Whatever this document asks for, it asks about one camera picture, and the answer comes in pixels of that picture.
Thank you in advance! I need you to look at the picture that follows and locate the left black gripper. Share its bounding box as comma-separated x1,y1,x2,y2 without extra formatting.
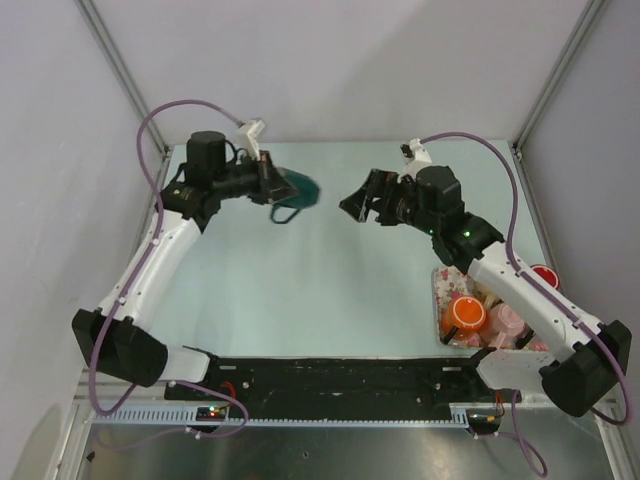
212,151,298,206

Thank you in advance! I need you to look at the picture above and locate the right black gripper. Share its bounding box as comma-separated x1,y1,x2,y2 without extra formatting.
340,169,439,235

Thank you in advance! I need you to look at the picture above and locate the dark green mug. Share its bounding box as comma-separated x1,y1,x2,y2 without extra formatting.
270,167,321,225

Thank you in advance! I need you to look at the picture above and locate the orange mug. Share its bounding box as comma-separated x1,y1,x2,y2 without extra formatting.
440,296,487,345

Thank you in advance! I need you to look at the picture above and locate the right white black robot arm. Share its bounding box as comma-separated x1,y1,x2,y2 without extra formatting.
339,166,632,417

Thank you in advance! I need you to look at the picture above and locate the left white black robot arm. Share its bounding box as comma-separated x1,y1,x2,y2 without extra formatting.
72,121,299,399

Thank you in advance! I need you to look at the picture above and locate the cream mug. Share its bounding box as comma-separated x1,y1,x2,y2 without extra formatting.
479,290,502,312

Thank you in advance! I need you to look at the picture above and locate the pink mug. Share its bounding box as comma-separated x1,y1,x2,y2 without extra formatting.
480,303,526,349

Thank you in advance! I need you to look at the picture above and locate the floral tray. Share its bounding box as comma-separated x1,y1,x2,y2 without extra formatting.
433,267,548,352

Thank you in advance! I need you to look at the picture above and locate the red round object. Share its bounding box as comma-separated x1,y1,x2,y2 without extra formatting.
531,264,560,290

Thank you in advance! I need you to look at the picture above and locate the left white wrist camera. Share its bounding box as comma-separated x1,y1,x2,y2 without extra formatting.
237,118,266,160

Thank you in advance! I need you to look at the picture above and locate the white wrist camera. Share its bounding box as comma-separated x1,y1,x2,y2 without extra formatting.
237,118,266,160
399,138,432,180

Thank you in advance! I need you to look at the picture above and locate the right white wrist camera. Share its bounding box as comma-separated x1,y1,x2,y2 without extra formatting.
399,138,432,180

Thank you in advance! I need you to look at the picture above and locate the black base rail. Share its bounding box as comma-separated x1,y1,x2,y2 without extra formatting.
164,357,512,422

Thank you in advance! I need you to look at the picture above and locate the left aluminium frame post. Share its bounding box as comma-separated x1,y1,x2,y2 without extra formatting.
73,0,174,159

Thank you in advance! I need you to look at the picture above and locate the aluminium frame post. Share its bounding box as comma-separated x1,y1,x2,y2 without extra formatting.
511,0,611,160
73,0,174,159

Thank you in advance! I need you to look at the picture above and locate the grey cable duct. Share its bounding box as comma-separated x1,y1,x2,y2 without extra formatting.
94,405,469,428

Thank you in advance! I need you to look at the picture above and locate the right aluminium frame post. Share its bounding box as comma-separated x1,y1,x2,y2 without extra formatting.
511,0,611,160

